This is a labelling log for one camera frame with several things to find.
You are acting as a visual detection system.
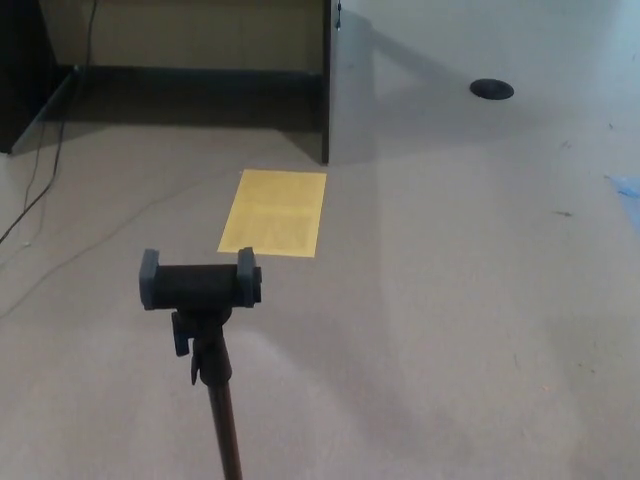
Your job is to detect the round black floor cover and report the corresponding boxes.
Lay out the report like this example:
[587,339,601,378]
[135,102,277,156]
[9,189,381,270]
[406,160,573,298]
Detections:
[469,78,515,100]

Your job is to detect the thin grey floor cable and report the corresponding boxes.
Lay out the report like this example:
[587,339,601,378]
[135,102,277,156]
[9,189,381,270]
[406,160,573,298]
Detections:
[0,177,242,319]

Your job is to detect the black tripod with phone clamp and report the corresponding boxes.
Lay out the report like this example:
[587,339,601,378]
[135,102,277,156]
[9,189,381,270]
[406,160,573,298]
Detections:
[137,247,264,480]

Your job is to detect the black power cable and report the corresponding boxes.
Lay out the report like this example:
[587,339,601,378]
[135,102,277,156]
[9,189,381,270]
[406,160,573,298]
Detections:
[0,0,97,245]

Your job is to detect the dark wooden desk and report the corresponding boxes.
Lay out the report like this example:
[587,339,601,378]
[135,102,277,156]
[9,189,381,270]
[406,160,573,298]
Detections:
[0,0,344,166]

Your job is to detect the yellow paper sheet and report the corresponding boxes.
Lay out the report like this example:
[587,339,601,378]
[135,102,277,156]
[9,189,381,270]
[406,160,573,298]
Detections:
[216,168,329,259]

